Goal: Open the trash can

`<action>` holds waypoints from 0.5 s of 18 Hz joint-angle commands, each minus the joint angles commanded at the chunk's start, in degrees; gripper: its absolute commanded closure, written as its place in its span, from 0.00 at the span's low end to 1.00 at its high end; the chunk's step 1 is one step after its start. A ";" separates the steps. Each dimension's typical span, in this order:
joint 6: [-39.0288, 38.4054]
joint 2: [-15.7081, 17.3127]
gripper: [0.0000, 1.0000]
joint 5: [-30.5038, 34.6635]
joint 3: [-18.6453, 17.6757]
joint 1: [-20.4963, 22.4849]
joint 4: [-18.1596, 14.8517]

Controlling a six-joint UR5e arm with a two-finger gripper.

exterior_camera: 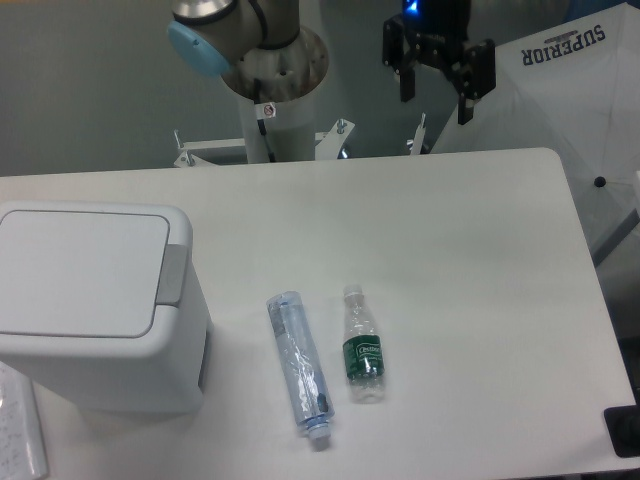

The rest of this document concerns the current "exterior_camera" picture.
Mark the white umbrella with lettering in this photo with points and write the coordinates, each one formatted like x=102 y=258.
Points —
x=573 y=89

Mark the white metal base frame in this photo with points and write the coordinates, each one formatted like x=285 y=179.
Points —
x=267 y=146

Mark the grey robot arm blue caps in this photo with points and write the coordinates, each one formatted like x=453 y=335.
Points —
x=212 y=36

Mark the clear bottle green label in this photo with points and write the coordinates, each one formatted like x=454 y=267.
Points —
x=362 y=349

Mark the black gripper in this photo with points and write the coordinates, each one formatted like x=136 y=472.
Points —
x=441 y=29

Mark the crushed clear blue bottle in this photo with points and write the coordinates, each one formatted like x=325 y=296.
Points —
x=307 y=388

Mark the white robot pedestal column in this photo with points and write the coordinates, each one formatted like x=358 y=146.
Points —
x=279 y=86

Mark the white paper sheet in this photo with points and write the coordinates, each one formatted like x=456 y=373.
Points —
x=23 y=454

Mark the white push-lid trash can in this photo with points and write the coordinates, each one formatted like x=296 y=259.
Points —
x=101 y=304

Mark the black device at table edge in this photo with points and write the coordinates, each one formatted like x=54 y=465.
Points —
x=623 y=426

